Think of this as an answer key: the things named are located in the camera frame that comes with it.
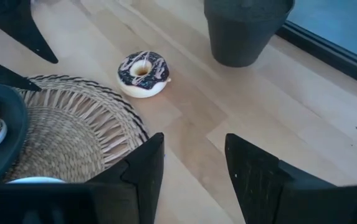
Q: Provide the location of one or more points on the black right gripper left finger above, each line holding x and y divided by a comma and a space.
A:
144, 186

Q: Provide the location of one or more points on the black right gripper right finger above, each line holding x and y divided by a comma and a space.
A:
265, 193

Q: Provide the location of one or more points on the dark sprinkled donut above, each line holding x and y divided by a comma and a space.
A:
153, 77

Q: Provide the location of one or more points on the black round plate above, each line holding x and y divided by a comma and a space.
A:
10, 124

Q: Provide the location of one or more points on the round woven straw mat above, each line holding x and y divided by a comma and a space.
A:
72, 133

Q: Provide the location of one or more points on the white round plate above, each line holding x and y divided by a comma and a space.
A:
35, 180

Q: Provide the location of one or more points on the black plant pot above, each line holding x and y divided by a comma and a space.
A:
246, 34

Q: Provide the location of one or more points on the black aluminium table frame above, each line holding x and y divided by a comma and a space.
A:
331, 56

